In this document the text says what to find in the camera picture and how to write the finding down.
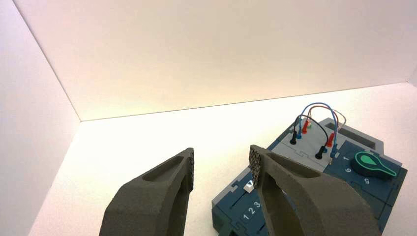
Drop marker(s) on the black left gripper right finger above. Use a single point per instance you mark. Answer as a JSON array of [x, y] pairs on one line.
[[319, 205]]

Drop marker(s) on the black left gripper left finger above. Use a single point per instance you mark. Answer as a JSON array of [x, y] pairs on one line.
[[153, 198]]

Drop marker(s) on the green pointer knob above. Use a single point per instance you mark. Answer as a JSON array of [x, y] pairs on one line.
[[368, 163]]

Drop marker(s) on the navy and grey control box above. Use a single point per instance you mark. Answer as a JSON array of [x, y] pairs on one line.
[[374, 195]]

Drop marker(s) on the white slider cap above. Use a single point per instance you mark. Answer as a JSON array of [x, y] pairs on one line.
[[248, 186]]

